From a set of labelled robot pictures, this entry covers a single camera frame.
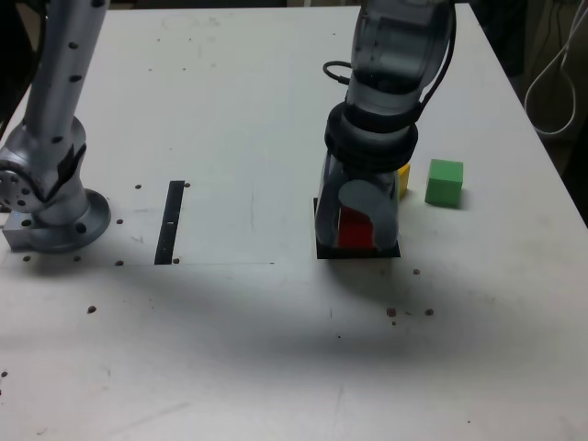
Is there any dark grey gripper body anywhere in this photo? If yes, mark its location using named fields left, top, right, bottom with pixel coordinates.
left=329, top=158, right=399, bottom=186

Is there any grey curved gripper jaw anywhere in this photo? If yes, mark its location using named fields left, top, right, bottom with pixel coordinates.
left=337, top=176, right=401, bottom=253
left=315, top=150, right=345, bottom=248

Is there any red cube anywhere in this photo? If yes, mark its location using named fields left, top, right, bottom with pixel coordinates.
left=337, top=206, right=374, bottom=249

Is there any yellow cube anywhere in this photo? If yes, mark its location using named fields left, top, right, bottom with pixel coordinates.
left=396, top=163, right=412, bottom=200

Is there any green cube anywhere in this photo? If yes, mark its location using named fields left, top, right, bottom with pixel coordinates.
left=424, top=158, right=465, bottom=209

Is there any black tape square outline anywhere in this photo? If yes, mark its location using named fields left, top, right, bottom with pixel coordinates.
left=313, top=197, right=401, bottom=261

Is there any black tape strip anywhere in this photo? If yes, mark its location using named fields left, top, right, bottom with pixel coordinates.
left=153, top=180, right=185, bottom=266

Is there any dark background object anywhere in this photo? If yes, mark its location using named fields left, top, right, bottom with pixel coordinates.
left=477, top=0, right=527, bottom=77

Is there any white cable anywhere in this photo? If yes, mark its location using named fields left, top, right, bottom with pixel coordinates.
left=526, top=0, right=583, bottom=137

